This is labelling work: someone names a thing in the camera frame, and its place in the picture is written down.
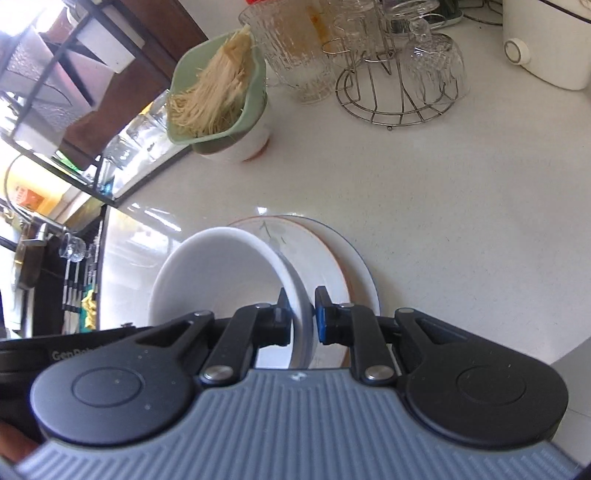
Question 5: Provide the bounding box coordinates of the small white ceramic bowl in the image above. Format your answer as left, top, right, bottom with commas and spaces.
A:
147, 227, 315, 369

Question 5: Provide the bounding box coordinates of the person's left hand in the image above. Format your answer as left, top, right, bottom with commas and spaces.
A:
0, 422, 39, 463

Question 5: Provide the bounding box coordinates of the yellow dish cloth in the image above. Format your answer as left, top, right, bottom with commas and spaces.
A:
81, 290, 97, 330

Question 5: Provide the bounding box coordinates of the stemmed wine glass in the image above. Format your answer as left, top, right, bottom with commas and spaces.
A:
58, 232, 87, 263

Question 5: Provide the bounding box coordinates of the yellow detergent bottle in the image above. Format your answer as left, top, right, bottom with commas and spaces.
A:
7, 156, 70, 215

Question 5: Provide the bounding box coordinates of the white bowl red base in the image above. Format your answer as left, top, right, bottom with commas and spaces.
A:
204, 120, 271, 163

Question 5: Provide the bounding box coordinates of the green bowl with noodles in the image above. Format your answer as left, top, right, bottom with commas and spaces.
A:
166, 26, 267, 154

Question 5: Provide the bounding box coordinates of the upturned glass on rack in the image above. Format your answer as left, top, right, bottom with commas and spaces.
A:
401, 18, 469, 106

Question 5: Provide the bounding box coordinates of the black dish rack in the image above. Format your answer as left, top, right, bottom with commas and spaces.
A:
0, 0, 195, 209

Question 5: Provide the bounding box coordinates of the glass jar red lid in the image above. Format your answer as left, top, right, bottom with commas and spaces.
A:
238, 0, 335, 104

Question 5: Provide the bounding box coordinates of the wooden cutting board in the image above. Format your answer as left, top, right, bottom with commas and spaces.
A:
60, 0, 206, 170

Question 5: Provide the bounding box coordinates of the wire glass drying rack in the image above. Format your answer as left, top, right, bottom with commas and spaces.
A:
334, 27, 463, 130

